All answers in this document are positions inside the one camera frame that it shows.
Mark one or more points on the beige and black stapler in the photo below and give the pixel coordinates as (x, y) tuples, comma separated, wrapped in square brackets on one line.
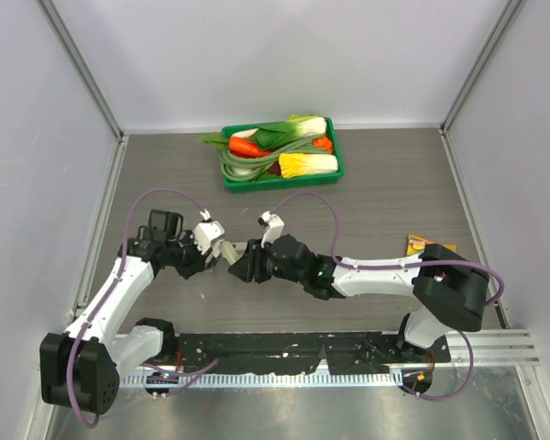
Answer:
[(232, 252)]

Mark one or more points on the yellow napa cabbage toy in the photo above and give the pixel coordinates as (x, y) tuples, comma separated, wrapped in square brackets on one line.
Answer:
[(294, 165)]

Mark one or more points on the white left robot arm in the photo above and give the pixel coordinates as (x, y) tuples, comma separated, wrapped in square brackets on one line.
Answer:
[(82, 367)]

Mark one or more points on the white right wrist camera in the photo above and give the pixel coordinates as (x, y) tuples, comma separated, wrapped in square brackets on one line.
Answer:
[(273, 227)]

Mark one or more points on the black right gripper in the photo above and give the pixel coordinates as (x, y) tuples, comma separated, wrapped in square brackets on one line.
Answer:
[(249, 267)]

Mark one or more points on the small orange carrot toy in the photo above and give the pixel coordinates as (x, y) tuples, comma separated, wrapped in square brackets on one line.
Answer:
[(324, 143)]

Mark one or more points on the green bok choy toy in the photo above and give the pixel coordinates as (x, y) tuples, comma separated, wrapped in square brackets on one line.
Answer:
[(273, 135)]

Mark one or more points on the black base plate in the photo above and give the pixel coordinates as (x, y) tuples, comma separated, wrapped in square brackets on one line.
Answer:
[(294, 354)]

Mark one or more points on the colourful snack packet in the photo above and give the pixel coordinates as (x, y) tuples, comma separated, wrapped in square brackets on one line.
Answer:
[(416, 244)]

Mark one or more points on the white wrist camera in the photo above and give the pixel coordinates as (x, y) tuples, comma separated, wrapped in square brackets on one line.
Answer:
[(273, 227), (208, 236)]

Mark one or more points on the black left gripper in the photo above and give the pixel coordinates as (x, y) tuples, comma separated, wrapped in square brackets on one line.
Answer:
[(198, 263)]

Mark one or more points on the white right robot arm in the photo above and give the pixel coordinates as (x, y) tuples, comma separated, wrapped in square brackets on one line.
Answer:
[(451, 291)]

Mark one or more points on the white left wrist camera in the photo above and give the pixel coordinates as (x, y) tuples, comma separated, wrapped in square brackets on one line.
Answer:
[(208, 236)]

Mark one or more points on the green long beans toy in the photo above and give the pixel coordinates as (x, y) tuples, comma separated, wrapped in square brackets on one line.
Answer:
[(236, 169)]

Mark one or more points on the green plastic tray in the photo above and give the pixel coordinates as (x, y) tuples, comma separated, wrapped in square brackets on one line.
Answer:
[(271, 182)]

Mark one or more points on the purple beet toy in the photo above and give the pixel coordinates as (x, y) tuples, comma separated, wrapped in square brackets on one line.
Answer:
[(275, 169)]

